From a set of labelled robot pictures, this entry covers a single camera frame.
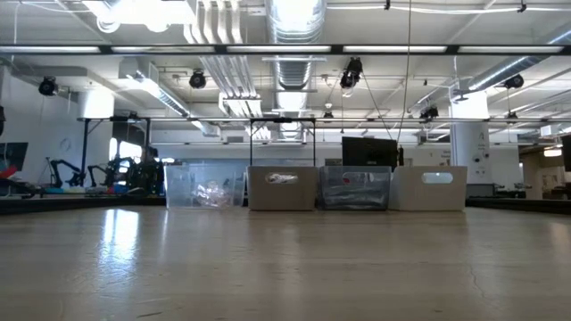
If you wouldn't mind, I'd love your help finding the dark wall screen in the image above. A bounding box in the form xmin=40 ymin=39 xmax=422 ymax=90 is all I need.
xmin=0 ymin=141 xmax=29 ymax=173

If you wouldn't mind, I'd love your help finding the black rack frame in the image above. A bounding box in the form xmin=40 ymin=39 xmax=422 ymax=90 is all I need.
xmin=248 ymin=117 xmax=318 ymax=169

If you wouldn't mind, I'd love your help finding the small dark desk monitor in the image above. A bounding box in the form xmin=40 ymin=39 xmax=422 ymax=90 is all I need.
xmin=467 ymin=183 xmax=496 ymax=200

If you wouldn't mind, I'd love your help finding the large black monitor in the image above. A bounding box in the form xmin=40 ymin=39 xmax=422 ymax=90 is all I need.
xmin=342 ymin=136 xmax=400 ymax=169

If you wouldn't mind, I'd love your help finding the dark smoky plastic bin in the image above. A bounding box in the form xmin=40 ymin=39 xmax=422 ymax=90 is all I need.
xmin=319 ymin=165 xmax=393 ymax=211

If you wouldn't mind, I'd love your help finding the clear plastic bin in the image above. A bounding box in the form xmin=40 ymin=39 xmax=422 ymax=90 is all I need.
xmin=164 ymin=163 xmax=247 ymax=210

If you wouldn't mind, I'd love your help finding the black background rig frame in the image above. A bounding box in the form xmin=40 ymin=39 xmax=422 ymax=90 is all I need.
xmin=78 ymin=115 xmax=153 ymax=191

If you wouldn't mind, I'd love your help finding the white plastic bin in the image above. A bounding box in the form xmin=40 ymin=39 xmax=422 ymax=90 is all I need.
xmin=388 ymin=166 xmax=468 ymax=212

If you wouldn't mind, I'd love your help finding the light grey plastic bin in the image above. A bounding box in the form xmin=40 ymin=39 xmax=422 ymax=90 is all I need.
xmin=246 ymin=166 xmax=319 ymax=212

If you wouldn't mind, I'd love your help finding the white building column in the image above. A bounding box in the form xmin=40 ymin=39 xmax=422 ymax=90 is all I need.
xmin=449 ymin=91 xmax=491 ymax=198

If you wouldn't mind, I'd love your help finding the silver ventilation duct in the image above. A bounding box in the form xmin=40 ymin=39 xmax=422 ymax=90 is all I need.
xmin=265 ymin=0 xmax=329 ymax=142

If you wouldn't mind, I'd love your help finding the person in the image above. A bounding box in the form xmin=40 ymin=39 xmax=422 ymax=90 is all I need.
xmin=133 ymin=145 xmax=165 ymax=196

